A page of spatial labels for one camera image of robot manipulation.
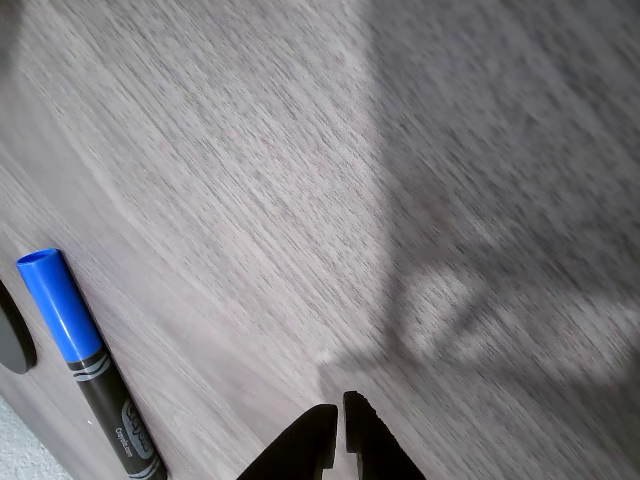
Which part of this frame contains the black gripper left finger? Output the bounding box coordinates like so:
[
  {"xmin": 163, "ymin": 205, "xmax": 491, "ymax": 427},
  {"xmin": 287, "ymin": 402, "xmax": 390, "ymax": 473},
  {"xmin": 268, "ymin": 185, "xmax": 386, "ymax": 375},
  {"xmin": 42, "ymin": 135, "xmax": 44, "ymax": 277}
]
[{"xmin": 234, "ymin": 403, "xmax": 339, "ymax": 480}]

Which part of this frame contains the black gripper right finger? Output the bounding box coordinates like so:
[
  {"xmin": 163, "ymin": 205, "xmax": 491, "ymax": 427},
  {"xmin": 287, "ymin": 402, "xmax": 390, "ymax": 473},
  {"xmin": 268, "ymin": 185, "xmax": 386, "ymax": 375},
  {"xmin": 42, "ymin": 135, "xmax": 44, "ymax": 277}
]
[{"xmin": 342, "ymin": 390, "xmax": 427, "ymax": 480}]

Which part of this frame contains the blue capped black marker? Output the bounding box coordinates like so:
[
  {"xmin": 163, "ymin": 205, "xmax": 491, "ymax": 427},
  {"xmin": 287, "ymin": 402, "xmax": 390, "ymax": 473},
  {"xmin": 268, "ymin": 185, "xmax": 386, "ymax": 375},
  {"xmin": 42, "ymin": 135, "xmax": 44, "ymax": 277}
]
[{"xmin": 15, "ymin": 247, "xmax": 169, "ymax": 480}]

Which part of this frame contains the black round stand base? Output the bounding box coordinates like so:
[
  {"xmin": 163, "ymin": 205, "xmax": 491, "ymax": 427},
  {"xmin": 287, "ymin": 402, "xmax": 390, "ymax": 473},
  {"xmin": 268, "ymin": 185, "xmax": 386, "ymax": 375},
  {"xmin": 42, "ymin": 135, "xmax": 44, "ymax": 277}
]
[{"xmin": 0, "ymin": 278, "xmax": 39, "ymax": 376}]

